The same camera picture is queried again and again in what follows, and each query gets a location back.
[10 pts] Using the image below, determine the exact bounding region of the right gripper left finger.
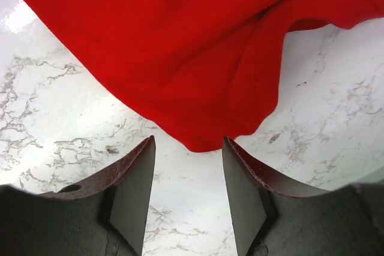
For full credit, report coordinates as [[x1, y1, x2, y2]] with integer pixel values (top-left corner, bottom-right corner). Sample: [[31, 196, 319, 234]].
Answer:
[[41, 136, 156, 255]]

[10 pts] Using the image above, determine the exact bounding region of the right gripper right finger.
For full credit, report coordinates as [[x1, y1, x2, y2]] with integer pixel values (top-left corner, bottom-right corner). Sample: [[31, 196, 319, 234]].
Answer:
[[222, 137, 333, 255]]

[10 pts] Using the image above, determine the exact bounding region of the red t-shirt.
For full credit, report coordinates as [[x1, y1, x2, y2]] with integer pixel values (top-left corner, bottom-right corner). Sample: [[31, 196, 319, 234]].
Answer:
[[24, 0, 383, 152]]

